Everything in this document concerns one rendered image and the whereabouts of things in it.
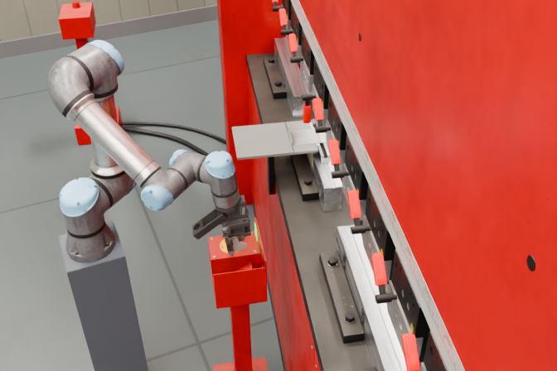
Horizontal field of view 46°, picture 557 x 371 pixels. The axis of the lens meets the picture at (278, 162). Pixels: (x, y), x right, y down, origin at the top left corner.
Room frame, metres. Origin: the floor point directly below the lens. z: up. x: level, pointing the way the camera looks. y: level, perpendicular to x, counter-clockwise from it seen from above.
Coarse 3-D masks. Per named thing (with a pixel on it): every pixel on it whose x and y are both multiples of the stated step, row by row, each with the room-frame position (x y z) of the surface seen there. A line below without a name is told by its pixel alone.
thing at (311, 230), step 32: (256, 64) 2.54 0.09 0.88; (256, 96) 2.27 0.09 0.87; (288, 160) 1.84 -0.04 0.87; (288, 192) 1.66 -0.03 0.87; (288, 224) 1.51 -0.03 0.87; (320, 224) 1.51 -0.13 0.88; (352, 224) 1.50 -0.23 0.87; (320, 288) 1.24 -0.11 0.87; (320, 320) 1.13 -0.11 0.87; (320, 352) 1.03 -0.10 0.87; (352, 352) 1.03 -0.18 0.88
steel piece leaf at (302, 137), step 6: (288, 132) 1.81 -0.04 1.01; (294, 132) 1.82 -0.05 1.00; (300, 132) 1.82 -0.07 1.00; (306, 132) 1.82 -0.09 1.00; (312, 132) 1.82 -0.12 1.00; (294, 138) 1.79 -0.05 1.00; (300, 138) 1.79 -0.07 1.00; (306, 138) 1.79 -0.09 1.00; (312, 138) 1.79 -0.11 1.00; (318, 138) 1.79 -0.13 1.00; (294, 144) 1.75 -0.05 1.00; (300, 144) 1.76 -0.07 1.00
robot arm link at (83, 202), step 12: (84, 180) 1.57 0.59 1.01; (96, 180) 1.58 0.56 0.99; (72, 192) 1.52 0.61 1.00; (84, 192) 1.52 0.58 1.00; (96, 192) 1.52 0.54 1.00; (108, 192) 1.56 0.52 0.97; (60, 204) 1.51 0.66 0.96; (72, 204) 1.47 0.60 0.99; (84, 204) 1.48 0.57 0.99; (96, 204) 1.51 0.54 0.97; (108, 204) 1.54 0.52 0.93; (72, 216) 1.47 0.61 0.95; (84, 216) 1.47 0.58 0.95; (96, 216) 1.50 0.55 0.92; (72, 228) 1.47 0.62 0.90; (84, 228) 1.47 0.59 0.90; (96, 228) 1.49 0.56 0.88
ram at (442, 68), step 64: (320, 0) 1.66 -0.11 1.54; (384, 0) 1.13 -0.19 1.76; (448, 0) 0.86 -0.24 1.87; (512, 0) 0.69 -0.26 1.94; (320, 64) 1.64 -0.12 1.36; (384, 64) 1.10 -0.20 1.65; (448, 64) 0.82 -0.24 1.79; (512, 64) 0.66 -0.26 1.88; (384, 128) 1.06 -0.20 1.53; (448, 128) 0.79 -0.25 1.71; (512, 128) 0.63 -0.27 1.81; (448, 192) 0.75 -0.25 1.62; (512, 192) 0.60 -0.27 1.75; (448, 256) 0.71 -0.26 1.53; (512, 256) 0.56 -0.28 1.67; (448, 320) 0.67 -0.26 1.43; (512, 320) 0.53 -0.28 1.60
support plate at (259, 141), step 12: (240, 132) 1.83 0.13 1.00; (252, 132) 1.83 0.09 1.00; (264, 132) 1.83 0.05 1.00; (276, 132) 1.83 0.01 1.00; (240, 144) 1.76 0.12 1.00; (252, 144) 1.76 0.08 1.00; (264, 144) 1.76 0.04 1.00; (276, 144) 1.76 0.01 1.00; (288, 144) 1.76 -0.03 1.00; (312, 144) 1.76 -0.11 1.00; (240, 156) 1.70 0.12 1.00; (252, 156) 1.70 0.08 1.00; (264, 156) 1.70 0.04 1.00; (276, 156) 1.71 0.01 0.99
